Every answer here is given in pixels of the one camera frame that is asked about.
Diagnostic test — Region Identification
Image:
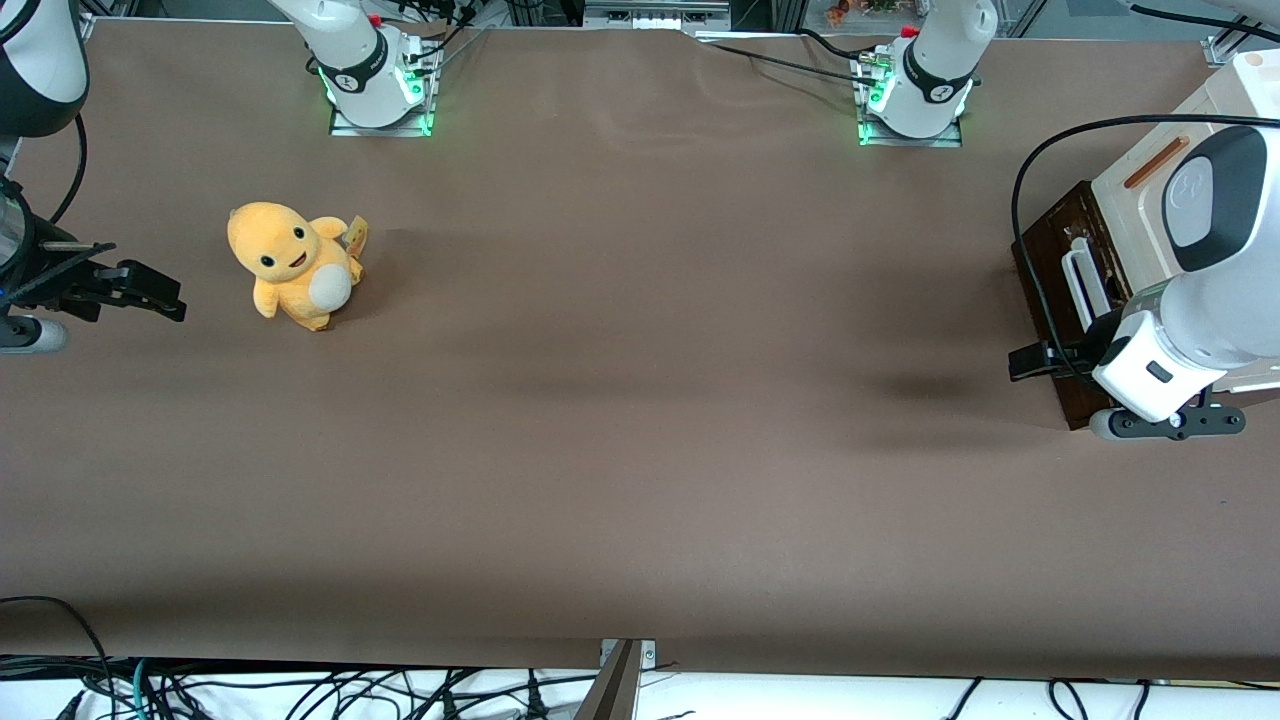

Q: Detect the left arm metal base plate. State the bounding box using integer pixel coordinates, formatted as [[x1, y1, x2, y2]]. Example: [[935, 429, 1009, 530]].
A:
[[858, 118, 964, 149]]

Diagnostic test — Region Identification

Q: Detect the short curved black cable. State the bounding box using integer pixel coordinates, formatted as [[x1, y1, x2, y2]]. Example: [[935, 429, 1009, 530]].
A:
[[795, 28, 871, 63]]

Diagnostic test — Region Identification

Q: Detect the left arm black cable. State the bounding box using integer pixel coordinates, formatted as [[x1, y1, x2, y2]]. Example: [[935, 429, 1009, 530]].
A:
[[1012, 0, 1280, 393]]

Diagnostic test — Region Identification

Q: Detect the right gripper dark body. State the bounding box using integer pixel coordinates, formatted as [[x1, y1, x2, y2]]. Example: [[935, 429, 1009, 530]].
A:
[[0, 180, 61, 311]]

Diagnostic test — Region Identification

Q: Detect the yellow plush toy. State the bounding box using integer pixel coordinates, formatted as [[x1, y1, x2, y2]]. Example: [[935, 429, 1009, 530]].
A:
[[226, 201, 370, 333]]

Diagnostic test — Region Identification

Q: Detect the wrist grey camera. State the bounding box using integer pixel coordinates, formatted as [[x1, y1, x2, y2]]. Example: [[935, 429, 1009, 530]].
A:
[[0, 315, 70, 355], [1088, 403, 1248, 442]]

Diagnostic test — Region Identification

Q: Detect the brown table cover sheet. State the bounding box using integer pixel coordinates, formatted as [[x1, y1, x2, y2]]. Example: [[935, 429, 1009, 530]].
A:
[[0, 18, 1280, 686]]

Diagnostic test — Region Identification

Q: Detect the brown drawer with white handle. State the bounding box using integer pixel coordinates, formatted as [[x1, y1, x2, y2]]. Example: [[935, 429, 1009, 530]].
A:
[[1010, 180, 1131, 433]]

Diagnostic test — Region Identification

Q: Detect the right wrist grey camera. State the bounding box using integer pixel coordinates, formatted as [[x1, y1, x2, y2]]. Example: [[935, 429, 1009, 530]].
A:
[[0, 315, 70, 355]]

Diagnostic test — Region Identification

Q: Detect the white drawer handle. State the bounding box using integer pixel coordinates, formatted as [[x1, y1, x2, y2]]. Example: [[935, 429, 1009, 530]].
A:
[[1058, 237, 1109, 336]]

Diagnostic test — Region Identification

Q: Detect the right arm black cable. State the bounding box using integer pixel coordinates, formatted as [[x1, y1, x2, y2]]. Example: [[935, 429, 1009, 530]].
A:
[[45, 113, 89, 226]]

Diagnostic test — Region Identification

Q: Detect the grey metal frame part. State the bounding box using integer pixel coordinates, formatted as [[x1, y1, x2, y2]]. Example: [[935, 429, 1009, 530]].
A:
[[583, 0, 732, 31]]

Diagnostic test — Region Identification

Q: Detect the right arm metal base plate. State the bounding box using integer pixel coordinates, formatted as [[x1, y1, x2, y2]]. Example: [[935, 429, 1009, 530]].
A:
[[330, 105, 434, 138]]

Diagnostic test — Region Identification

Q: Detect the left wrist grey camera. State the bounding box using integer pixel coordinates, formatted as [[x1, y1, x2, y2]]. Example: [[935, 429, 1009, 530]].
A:
[[1088, 403, 1248, 442]]

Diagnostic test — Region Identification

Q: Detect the long black cable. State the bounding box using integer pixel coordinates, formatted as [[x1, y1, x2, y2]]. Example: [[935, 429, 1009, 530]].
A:
[[697, 38, 876, 79]]

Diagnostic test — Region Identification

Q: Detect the looped black cable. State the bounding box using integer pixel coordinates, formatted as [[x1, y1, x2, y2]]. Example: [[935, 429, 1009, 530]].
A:
[[0, 596, 119, 720]]

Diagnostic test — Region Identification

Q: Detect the dark angled bar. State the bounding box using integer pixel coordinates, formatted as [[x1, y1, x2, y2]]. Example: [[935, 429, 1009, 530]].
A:
[[573, 640, 643, 720]]

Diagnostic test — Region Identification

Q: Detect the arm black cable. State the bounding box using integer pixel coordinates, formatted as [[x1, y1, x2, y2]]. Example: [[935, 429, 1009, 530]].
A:
[[1012, 0, 1280, 393], [45, 113, 89, 226]]

